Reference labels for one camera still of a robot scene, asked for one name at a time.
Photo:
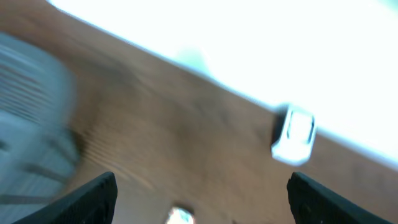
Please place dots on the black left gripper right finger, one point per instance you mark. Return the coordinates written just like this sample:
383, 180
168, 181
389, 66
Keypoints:
311, 202

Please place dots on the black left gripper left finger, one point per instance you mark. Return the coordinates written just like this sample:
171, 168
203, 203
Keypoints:
92, 203

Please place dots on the teal wet wipes pack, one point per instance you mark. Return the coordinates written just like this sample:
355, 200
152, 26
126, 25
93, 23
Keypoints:
179, 215

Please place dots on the white barcode scanner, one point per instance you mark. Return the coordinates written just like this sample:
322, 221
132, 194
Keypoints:
295, 136

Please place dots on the grey plastic shopping basket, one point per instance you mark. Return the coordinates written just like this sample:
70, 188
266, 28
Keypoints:
38, 153

